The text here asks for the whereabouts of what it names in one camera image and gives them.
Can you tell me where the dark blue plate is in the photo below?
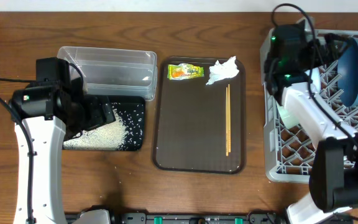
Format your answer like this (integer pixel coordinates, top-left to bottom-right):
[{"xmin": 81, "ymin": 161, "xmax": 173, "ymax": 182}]
[{"xmin": 337, "ymin": 38, "xmax": 358, "ymax": 107}]

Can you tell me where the mint green cup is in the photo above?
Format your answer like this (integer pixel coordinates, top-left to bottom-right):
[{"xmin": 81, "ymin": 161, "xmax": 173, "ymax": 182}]
[{"xmin": 276, "ymin": 103, "xmax": 300, "ymax": 129}]

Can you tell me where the yellow green snack wrapper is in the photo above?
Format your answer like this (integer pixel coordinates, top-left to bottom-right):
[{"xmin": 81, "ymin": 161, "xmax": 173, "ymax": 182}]
[{"xmin": 167, "ymin": 63, "xmax": 204, "ymax": 80}]

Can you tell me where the wooden chopstick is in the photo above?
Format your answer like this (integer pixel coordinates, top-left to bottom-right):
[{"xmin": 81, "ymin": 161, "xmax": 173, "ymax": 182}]
[
  {"xmin": 225, "ymin": 87, "xmax": 229, "ymax": 157},
  {"xmin": 227, "ymin": 84, "xmax": 231, "ymax": 154}
]

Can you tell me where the white napkin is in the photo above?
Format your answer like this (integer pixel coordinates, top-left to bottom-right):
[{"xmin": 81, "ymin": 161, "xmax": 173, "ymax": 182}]
[{"xmin": 206, "ymin": 56, "xmax": 239, "ymax": 85}]

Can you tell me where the light blue bowl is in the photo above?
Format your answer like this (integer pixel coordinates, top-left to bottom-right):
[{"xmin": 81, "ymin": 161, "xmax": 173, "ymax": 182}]
[{"xmin": 311, "ymin": 67, "xmax": 321, "ymax": 93}]

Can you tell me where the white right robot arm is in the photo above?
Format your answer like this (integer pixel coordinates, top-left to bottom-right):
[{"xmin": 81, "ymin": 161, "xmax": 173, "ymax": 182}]
[{"xmin": 264, "ymin": 27, "xmax": 358, "ymax": 223}]

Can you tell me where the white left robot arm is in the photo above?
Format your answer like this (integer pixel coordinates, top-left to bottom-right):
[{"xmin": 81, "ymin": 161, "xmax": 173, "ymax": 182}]
[{"xmin": 10, "ymin": 79, "xmax": 89, "ymax": 223}]

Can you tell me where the grey dishwasher rack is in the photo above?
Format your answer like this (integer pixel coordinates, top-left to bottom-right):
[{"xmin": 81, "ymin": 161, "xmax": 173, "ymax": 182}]
[{"xmin": 260, "ymin": 27, "xmax": 358, "ymax": 184}]

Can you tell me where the white rice pile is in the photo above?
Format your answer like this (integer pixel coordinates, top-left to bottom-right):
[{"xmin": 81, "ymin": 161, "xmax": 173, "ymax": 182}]
[{"xmin": 63, "ymin": 103, "xmax": 145, "ymax": 151}]

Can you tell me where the black rectangular tray bin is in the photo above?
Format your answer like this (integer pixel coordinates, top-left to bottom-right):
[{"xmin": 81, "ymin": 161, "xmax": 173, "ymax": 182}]
[{"xmin": 61, "ymin": 94, "xmax": 147, "ymax": 152}]

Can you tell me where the clear plastic bin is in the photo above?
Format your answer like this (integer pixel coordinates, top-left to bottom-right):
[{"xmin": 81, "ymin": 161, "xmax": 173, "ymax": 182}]
[{"xmin": 57, "ymin": 46, "xmax": 158, "ymax": 101}]

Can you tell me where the dark brown serving tray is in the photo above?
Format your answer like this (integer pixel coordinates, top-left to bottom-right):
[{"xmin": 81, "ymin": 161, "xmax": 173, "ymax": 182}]
[{"xmin": 152, "ymin": 57, "xmax": 246, "ymax": 174}]

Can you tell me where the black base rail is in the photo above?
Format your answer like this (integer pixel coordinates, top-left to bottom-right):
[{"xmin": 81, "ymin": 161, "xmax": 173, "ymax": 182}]
[{"xmin": 65, "ymin": 205, "xmax": 288, "ymax": 224}]

